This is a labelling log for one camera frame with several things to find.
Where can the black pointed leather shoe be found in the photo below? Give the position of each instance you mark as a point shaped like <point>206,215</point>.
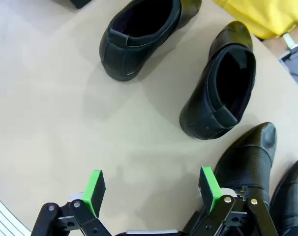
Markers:
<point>247,167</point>
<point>291,196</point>

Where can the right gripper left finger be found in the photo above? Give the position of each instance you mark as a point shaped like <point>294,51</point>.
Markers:
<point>90,196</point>

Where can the black metal shoe stand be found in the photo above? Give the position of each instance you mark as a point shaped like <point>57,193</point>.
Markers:
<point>80,3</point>

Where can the person in yellow hoodie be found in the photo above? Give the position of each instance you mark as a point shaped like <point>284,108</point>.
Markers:
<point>257,14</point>

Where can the black leather loafer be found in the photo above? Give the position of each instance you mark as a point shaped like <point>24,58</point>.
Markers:
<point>200,118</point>
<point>119,59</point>

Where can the person's left hand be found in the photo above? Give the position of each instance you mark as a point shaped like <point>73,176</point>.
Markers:
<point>277,46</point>

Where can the white slotted aluminium base panel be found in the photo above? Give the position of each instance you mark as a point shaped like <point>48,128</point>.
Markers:
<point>4,218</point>

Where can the white wristwatch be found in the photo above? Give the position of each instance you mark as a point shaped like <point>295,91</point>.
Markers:
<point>290,41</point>

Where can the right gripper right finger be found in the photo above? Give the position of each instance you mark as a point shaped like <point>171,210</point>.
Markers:
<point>210,191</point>

